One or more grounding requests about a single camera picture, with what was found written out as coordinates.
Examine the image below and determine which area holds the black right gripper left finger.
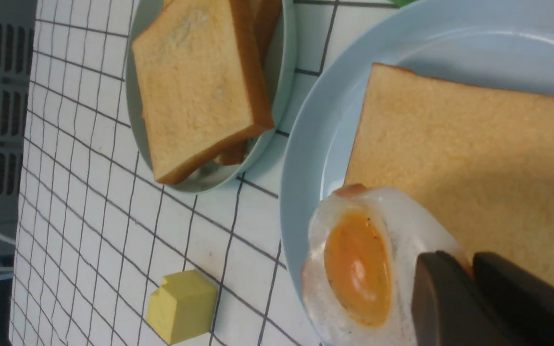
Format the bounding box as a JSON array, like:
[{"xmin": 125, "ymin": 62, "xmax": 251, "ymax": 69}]
[{"xmin": 411, "ymin": 250, "xmax": 527, "ymax": 346}]

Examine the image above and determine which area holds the green foam cube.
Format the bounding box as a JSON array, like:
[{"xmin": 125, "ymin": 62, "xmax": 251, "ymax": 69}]
[{"xmin": 390, "ymin": 0, "xmax": 416, "ymax": 7}]

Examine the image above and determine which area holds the toast slice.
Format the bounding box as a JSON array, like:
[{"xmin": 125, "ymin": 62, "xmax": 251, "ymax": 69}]
[
  {"xmin": 132, "ymin": 0, "xmax": 275, "ymax": 185},
  {"xmin": 344, "ymin": 63, "xmax": 554, "ymax": 285},
  {"xmin": 214, "ymin": 0, "xmax": 283, "ymax": 166}
]

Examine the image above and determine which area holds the green plate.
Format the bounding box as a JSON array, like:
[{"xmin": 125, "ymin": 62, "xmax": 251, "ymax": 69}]
[{"xmin": 125, "ymin": 0, "xmax": 298, "ymax": 194}]

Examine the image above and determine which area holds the fried egg front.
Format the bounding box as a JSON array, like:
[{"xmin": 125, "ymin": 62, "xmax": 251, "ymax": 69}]
[{"xmin": 301, "ymin": 184, "xmax": 471, "ymax": 346}]

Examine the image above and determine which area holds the yellow foam cube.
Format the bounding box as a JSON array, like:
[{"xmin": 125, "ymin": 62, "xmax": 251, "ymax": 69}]
[{"xmin": 146, "ymin": 270, "xmax": 218, "ymax": 345}]

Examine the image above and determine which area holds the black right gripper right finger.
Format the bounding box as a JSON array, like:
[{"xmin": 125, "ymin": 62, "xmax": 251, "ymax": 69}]
[{"xmin": 473, "ymin": 252, "xmax": 554, "ymax": 346}]

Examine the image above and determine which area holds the light blue plate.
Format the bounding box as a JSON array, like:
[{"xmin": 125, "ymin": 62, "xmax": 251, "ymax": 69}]
[{"xmin": 280, "ymin": 0, "xmax": 554, "ymax": 346}]

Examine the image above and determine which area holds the white grid tablecloth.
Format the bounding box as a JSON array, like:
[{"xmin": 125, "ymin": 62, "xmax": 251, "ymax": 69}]
[{"xmin": 9, "ymin": 0, "xmax": 397, "ymax": 346}]

